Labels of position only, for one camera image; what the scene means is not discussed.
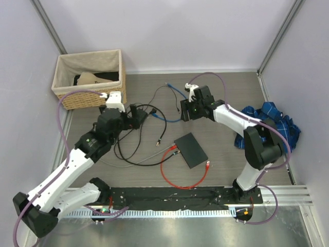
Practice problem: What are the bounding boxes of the blue ethernet cable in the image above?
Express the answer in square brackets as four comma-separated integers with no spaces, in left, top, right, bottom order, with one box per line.
[150,82,191,123]

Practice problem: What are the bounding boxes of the grey ethernet cable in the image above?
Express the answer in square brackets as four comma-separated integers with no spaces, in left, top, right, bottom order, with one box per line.
[100,145,173,167]

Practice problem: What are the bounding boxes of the red ethernet cable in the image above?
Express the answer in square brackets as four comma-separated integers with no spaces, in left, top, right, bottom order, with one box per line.
[160,145,211,188]

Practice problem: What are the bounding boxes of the black network switch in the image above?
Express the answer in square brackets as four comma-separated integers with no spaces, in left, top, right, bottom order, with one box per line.
[174,133,208,169]

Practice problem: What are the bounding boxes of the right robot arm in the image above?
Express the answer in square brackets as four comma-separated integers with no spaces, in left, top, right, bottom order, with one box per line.
[180,83,291,203]

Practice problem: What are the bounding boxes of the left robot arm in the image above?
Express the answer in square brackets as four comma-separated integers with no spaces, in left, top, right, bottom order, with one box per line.
[13,104,147,238]

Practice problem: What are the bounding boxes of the beige item in basket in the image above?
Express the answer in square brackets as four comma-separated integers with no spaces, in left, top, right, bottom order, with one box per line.
[74,72,120,85]

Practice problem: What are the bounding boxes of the wicker basket with liner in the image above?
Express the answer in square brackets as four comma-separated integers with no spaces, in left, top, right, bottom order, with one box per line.
[51,49,127,103]

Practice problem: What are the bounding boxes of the blue plaid cloth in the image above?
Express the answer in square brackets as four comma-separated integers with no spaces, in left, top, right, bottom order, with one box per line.
[241,102,301,151]

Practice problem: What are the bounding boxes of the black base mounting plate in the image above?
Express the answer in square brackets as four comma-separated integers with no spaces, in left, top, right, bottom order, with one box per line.
[79,186,264,209]

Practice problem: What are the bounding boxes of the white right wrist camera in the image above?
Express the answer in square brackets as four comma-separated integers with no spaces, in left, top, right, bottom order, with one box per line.
[185,83,199,102]

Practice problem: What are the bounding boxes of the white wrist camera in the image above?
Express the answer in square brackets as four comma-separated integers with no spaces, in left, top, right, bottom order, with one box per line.
[185,83,199,102]
[105,91,125,112]

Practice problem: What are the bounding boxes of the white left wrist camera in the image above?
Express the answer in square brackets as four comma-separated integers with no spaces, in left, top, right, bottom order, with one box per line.
[105,91,125,112]

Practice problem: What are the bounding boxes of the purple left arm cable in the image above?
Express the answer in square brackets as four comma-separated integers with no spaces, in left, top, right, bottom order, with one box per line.
[12,90,108,247]

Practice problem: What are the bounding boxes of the slotted cable duct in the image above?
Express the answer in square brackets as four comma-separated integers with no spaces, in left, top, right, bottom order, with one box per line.
[65,207,236,219]

